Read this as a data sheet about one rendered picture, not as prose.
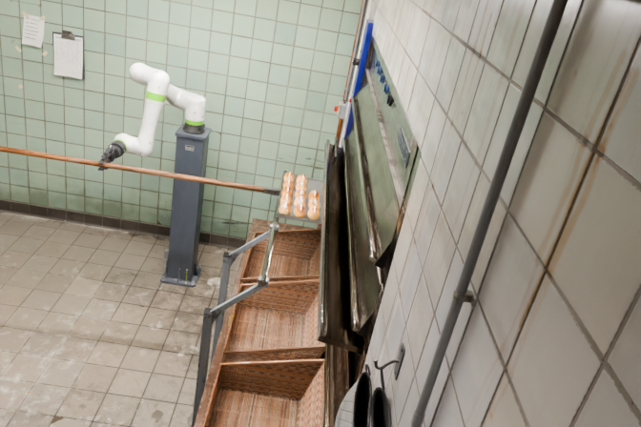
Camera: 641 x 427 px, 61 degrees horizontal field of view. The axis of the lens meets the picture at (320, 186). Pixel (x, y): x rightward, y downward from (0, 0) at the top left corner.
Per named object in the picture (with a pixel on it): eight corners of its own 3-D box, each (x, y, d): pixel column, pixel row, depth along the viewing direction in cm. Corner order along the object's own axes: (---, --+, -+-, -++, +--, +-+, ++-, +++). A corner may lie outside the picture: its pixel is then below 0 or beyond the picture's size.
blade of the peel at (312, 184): (276, 217, 288) (277, 213, 287) (282, 175, 338) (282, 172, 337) (342, 227, 291) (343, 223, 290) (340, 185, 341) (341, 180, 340)
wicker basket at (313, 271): (322, 263, 367) (330, 227, 356) (319, 315, 316) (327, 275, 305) (251, 251, 366) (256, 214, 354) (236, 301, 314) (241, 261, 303)
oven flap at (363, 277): (348, 142, 335) (365, 115, 328) (363, 336, 172) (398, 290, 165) (342, 139, 334) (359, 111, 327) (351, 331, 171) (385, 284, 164)
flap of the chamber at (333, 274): (324, 145, 337) (354, 156, 339) (316, 340, 174) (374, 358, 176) (325, 141, 336) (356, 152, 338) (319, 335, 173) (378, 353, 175)
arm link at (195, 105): (191, 116, 381) (193, 90, 373) (208, 123, 375) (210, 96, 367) (177, 119, 370) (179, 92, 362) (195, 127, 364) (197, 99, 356)
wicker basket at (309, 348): (320, 317, 315) (328, 277, 303) (318, 392, 264) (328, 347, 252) (235, 305, 312) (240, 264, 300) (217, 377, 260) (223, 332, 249)
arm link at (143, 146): (147, 95, 337) (142, 97, 326) (166, 101, 338) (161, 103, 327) (134, 152, 344) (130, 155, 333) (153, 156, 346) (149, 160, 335)
